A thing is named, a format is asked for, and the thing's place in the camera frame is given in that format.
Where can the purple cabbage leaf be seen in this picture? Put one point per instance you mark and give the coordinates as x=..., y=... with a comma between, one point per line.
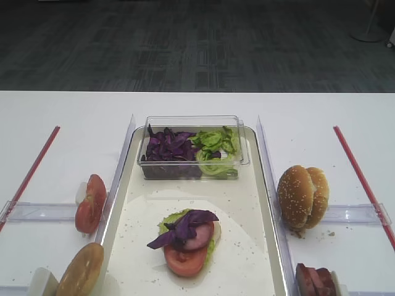
x=183, y=230

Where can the green lettuce pile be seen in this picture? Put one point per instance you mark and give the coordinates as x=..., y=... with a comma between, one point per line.
x=217, y=150

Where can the lettuce leaf on tray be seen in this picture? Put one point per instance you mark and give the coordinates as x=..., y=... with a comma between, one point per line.
x=174, y=218

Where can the white bread slice on tray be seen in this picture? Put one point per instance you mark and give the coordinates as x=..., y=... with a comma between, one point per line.
x=217, y=232

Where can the tomato slice on tray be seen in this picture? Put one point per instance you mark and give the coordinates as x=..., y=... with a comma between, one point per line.
x=185, y=264

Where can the white block behind tomato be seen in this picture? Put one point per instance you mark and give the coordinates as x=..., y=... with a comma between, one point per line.
x=81, y=193

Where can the upright tomato slices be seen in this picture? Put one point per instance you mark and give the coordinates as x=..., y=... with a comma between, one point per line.
x=89, y=211

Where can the upright sausage slices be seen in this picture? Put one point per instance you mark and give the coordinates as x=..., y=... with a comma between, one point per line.
x=315, y=282

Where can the clear plastic container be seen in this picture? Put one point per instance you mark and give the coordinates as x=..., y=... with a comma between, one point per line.
x=191, y=124

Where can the purple cabbage pile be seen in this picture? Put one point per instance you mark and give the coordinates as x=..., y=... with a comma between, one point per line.
x=167, y=145

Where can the sausage slice on tray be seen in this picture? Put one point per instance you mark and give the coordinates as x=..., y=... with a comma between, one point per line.
x=203, y=236

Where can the front sesame bun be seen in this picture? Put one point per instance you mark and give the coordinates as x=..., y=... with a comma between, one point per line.
x=295, y=195

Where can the sesame bun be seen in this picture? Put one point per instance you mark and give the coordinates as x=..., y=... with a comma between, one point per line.
x=295, y=195
x=321, y=196

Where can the metal serving tray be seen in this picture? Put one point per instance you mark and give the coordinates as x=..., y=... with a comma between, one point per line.
x=245, y=260

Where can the rear sesame bun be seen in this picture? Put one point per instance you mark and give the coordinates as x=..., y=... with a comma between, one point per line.
x=321, y=196

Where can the right red rod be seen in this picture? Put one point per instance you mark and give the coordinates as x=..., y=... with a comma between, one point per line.
x=364, y=179

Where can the red rod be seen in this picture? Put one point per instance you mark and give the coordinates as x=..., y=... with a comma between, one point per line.
x=31, y=172
x=364, y=179

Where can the brown round bun bottom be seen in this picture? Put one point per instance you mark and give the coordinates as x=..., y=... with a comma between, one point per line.
x=83, y=271

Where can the right upper clear crossbar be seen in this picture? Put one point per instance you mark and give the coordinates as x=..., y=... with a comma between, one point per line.
x=368, y=214

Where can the clear crossbar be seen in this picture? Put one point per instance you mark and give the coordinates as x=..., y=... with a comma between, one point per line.
x=38, y=212
x=368, y=214

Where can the left red rod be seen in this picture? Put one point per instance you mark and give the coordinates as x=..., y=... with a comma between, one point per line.
x=31, y=172

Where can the left upper clear crossbar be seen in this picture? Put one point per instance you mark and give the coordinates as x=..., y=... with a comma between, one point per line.
x=38, y=212

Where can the white block behind sausage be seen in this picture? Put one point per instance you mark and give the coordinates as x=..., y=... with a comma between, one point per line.
x=340, y=289

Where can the white block behind bun bottom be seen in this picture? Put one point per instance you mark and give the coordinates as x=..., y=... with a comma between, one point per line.
x=43, y=283

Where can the left long clear rail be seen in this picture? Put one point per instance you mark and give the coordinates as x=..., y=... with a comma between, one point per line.
x=111, y=197

